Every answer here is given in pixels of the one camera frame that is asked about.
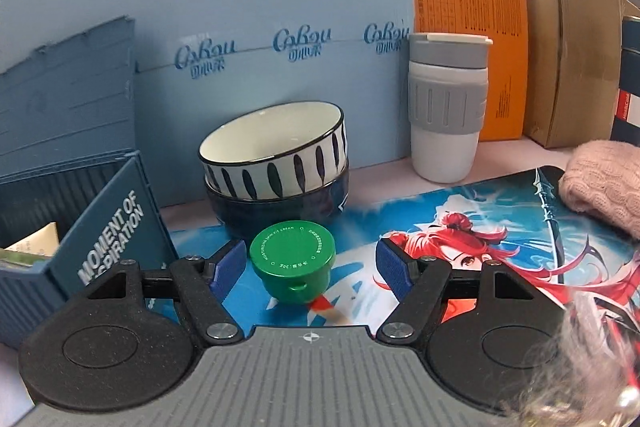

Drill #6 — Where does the brown cardboard box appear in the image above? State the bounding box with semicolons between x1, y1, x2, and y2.
522;0;640;150

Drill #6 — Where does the beige paper packet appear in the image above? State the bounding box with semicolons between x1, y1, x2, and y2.
9;222;62;259

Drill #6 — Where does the printed mouse mat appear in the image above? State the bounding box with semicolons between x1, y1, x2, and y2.
160;165;640;344

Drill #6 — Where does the dark blue red box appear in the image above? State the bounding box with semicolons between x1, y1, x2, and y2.
610;15;640;142

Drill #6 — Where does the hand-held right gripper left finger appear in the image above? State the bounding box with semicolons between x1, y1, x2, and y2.
75;239;248;344

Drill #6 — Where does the green plastic jar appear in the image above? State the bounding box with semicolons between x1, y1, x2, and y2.
249;221;337;304

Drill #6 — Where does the white striped ceramic bowl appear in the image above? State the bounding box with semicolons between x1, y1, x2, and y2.
198;101;348;200

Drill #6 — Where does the green small box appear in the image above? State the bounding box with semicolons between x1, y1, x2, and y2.
0;248;52;272

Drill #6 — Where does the grey fur pompom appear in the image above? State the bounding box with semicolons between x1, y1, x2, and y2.
500;252;640;427

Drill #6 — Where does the pink knitted cloth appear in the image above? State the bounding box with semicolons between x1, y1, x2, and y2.
558;139;640;242

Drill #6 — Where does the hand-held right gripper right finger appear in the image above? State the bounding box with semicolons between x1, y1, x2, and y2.
375;238;568;344

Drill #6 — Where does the dark blue ceramic bowl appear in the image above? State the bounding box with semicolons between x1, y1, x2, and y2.
203;159;351;241

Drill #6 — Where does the blue plastic storage crate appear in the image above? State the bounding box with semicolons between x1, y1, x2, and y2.
0;16;179;349

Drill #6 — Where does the white grey travel mug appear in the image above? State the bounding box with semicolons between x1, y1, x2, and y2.
406;32;494;184

